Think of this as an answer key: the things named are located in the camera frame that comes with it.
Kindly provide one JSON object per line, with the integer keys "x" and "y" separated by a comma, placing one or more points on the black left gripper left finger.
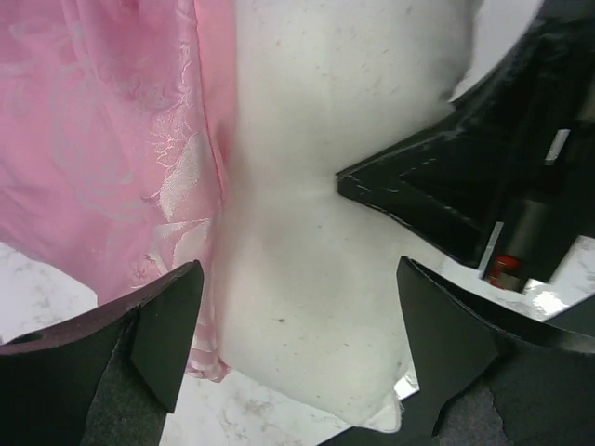
{"x": 109, "y": 376}

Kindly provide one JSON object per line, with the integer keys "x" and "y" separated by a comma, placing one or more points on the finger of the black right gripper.
{"x": 418, "y": 195}

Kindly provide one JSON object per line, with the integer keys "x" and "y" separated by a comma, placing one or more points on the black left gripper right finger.
{"x": 540, "y": 377}

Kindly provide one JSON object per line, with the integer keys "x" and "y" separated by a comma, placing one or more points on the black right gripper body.
{"x": 523, "y": 169}

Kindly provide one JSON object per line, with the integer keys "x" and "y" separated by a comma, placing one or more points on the white pillow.
{"x": 304, "y": 279}

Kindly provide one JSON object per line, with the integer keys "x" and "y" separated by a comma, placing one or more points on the pink satin pillowcase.
{"x": 117, "y": 121}

